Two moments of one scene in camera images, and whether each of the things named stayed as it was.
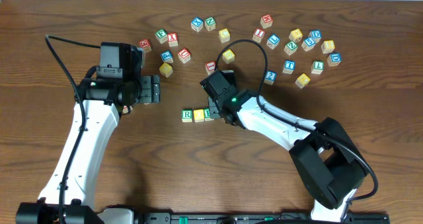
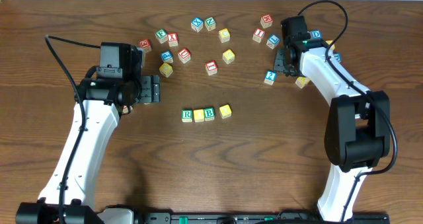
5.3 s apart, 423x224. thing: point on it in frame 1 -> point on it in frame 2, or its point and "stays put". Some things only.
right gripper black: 213,108 -> 279,62
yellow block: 199,115 stays put
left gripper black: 149,89 stays put
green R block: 186,115 stays put
